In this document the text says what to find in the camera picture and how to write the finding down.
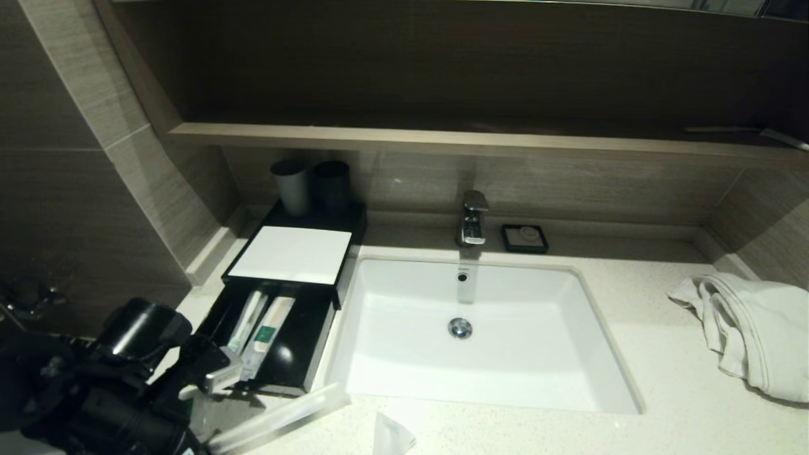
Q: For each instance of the white flat sheet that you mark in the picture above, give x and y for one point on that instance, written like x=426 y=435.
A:
x=291 y=256

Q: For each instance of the long clear plastic packet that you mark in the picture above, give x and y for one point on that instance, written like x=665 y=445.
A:
x=291 y=414

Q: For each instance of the chrome drain stopper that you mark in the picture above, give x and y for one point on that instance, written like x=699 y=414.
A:
x=460 y=328

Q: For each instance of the wooden wall shelf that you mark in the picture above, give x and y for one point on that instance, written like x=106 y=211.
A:
x=442 y=142

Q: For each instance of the slim packet with green label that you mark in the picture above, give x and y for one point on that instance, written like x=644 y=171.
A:
x=272 y=325

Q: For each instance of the white ceramic sink basin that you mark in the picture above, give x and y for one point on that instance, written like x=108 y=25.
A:
x=537 y=354

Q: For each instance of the grey cup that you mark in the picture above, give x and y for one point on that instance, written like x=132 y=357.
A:
x=292 y=189

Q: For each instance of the round white soap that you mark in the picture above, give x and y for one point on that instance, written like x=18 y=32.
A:
x=526 y=236

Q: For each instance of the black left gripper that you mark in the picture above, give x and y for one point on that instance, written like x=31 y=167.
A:
x=133 y=423

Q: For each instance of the black box drawer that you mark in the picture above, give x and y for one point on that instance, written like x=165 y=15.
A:
x=297 y=354

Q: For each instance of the wall mirror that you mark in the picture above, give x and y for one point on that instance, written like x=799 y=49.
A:
x=727 y=5

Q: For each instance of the chrome faucet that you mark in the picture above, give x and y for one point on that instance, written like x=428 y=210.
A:
x=473 y=221

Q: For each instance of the black soap dish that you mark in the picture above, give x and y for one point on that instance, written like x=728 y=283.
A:
x=505 y=243

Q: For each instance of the toothbrush packet with green print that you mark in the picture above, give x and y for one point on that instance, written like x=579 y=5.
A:
x=248 y=319

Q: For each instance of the white towel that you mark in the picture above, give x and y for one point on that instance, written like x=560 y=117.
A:
x=765 y=328

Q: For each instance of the dark brown cup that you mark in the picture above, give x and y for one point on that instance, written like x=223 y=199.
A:
x=332 y=186

